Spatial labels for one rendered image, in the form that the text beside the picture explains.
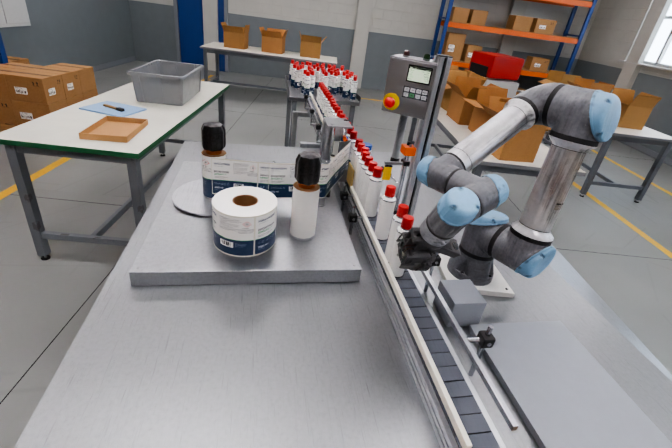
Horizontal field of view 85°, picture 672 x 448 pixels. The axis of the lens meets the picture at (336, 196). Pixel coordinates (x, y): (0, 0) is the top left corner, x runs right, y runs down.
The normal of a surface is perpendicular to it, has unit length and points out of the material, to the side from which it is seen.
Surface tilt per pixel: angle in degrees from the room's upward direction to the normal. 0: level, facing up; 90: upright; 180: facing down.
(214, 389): 0
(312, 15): 90
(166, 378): 0
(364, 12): 90
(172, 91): 95
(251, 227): 90
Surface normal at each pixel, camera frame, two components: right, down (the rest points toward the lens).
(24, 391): 0.12, -0.88
